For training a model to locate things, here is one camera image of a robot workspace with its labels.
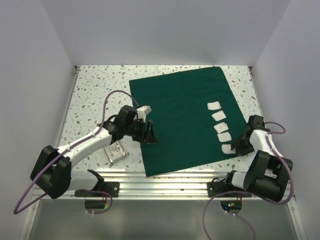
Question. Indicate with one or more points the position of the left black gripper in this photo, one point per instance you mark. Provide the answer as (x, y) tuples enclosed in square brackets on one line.
[(150, 137)]

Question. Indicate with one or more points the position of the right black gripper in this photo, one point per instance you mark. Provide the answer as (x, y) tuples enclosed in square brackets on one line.
[(242, 150)]

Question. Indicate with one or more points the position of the white gauze pad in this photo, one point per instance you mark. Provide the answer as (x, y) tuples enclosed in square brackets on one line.
[(221, 127), (224, 137), (227, 149), (213, 106), (218, 116)]

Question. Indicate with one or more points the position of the steel instrument tray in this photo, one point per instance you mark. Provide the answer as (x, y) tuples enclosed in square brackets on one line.
[(114, 160)]

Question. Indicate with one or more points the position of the green surgical cloth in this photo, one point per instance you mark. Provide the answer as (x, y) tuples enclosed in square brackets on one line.
[(182, 123)]

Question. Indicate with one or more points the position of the white suture packet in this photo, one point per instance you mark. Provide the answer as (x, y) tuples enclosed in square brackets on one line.
[(114, 150)]

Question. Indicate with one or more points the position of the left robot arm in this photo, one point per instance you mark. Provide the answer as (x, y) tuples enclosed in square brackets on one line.
[(53, 170)]

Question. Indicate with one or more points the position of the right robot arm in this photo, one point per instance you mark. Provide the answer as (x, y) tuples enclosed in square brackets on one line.
[(269, 172)]

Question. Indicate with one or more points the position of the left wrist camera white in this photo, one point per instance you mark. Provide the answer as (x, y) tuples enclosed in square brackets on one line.
[(142, 112)]

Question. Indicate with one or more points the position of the aluminium rail frame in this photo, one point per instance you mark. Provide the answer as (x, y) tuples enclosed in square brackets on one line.
[(101, 91)]

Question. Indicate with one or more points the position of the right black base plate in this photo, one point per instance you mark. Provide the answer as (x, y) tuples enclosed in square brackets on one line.
[(217, 186)]

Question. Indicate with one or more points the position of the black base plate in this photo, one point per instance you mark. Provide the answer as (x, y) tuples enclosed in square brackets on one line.
[(110, 187), (217, 186)]

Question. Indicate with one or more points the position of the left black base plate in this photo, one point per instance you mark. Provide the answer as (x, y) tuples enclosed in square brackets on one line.
[(110, 187)]

